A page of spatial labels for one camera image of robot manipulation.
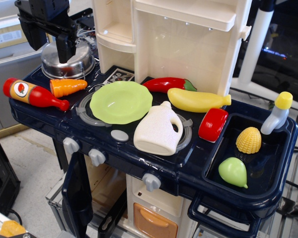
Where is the grey stove knob middle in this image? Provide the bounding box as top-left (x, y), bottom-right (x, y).
top-left (88, 149), bottom-right (106, 167)

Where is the cream toy kitchen cabinet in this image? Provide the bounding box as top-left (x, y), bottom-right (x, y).
top-left (92, 0), bottom-right (251, 96)

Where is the navy open oven door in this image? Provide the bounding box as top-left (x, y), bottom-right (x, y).
top-left (62, 152), bottom-right (93, 238)

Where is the red toy ketchup bottle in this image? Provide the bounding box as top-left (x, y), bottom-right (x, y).
top-left (3, 78), bottom-right (70, 112)

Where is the light green toy plate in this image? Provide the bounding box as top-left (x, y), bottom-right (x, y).
top-left (89, 81), bottom-right (153, 124)

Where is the green toy pear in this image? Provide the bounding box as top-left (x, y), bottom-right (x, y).
top-left (218, 157), bottom-right (248, 189)

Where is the grey yellow toy faucet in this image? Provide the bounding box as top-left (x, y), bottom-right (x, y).
top-left (260, 91), bottom-right (293, 135)

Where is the red toy cheese wheel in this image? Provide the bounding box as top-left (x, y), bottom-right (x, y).
top-left (198, 108), bottom-right (228, 143)

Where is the grey stove knob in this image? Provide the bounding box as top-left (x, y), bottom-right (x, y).
top-left (88, 149), bottom-right (106, 167)
top-left (142, 173), bottom-right (161, 192)
top-left (63, 137), bottom-right (80, 155)

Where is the white toy detergent jug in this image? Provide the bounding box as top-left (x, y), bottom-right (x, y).
top-left (133, 101), bottom-right (183, 156)

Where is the grey oval stove button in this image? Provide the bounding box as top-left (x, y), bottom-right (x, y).
top-left (110, 129), bottom-right (129, 142)

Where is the yellow toy banana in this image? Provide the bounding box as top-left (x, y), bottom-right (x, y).
top-left (167, 88), bottom-right (231, 113)

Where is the grey stove knob right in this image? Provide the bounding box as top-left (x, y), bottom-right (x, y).
top-left (142, 173), bottom-right (161, 192)

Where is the navy toy kitchen counter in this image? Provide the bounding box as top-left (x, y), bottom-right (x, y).
top-left (9, 67), bottom-right (298, 223)

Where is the grey stove knob left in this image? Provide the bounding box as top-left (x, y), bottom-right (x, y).
top-left (63, 137), bottom-right (80, 155)

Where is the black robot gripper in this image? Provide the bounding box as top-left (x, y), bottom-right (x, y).
top-left (14, 0), bottom-right (77, 63)

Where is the red toy chili pepper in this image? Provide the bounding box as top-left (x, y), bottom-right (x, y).
top-left (143, 77), bottom-right (197, 94)

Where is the orange toy carrot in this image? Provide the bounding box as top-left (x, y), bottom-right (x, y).
top-left (50, 79), bottom-right (87, 98)

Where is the yellow toy corn cob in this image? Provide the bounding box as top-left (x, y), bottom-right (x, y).
top-left (235, 127), bottom-right (262, 154)

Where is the orange toy drawer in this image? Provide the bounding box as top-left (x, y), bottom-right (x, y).
top-left (134, 203), bottom-right (178, 238)

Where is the silver metal pot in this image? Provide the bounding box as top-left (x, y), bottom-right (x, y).
top-left (41, 41), bottom-right (95, 79)

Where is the white pvc pipe frame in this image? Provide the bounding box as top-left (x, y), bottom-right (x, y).
top-left (231, 0), bottom-right (298, 102)

